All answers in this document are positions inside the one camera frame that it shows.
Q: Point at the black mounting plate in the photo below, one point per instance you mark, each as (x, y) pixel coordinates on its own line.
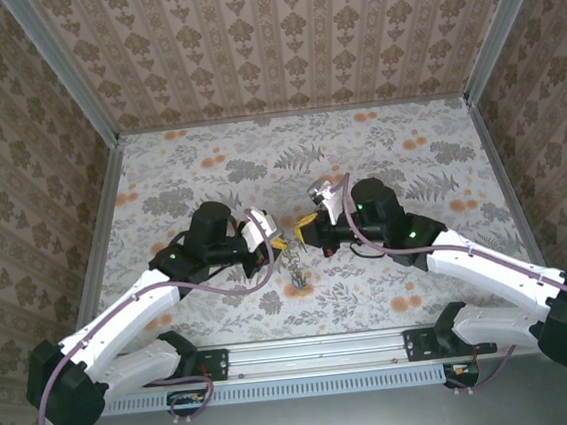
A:
(217, 362)
(417, 345)

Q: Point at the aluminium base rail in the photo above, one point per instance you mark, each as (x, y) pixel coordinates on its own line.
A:
(317, 355)

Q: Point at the grey metal base plate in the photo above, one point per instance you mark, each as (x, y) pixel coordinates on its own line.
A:
(324, 424)

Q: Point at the aluminium corner post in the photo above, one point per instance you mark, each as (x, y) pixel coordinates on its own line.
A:
(68, 77)
(500, 26)

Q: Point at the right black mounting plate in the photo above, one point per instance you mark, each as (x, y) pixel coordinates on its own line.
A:
(417, 345)

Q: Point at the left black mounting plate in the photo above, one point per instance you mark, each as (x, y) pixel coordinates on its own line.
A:
(217, 362)

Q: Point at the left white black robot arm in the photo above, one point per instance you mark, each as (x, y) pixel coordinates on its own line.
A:
(122, 313)

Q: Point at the small electronics board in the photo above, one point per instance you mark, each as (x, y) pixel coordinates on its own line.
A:
(191, 398)
(462, 371)

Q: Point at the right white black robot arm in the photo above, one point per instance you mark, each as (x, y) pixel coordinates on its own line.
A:
(489, 263)

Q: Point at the aluminium side rail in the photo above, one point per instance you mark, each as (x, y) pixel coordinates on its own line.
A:
(497, 162)
(106, 199)

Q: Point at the metal hoop with split rings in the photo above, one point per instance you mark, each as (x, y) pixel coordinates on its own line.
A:
(296, 266)

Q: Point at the floral patterned table cover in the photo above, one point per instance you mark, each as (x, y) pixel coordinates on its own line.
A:
(277, 143)

